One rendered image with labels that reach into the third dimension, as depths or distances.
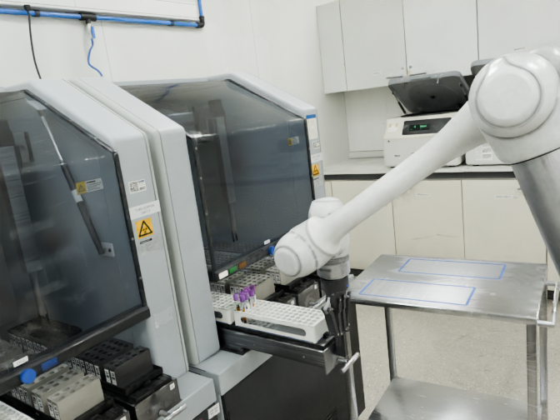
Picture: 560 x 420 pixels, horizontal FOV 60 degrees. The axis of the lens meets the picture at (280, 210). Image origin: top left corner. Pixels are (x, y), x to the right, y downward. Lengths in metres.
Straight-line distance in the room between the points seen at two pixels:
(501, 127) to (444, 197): 2.77
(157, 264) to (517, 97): 0.96
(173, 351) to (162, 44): 1.91
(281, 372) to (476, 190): 2.20
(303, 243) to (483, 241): 2.62
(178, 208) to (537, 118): 0.94
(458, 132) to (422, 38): 2.80
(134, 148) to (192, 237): 0.32
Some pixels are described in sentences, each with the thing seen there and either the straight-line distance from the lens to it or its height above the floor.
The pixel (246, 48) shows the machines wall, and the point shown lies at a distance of 3.47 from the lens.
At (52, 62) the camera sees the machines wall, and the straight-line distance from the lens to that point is 2.54.
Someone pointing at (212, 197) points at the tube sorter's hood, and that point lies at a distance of 1.49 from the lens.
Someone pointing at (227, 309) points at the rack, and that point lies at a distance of 1.57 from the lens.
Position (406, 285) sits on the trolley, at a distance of 1.73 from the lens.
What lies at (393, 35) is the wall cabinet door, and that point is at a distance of 3.97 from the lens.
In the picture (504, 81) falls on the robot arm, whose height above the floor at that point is 1.46.
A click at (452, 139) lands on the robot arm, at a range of 1.12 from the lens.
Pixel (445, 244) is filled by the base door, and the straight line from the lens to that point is 3.71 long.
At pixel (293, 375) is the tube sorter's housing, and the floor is 0.54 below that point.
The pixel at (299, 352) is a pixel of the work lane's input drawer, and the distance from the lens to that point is 1.43.
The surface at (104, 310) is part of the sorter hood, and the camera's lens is 1.28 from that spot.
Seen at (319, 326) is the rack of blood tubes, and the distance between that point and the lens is 1.40.
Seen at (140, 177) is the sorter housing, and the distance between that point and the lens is 1.33.
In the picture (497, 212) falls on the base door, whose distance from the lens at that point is 3.54.
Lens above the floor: 1.47
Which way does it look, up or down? 12 degrees down
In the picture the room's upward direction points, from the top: 7 degrees counter-clockwise
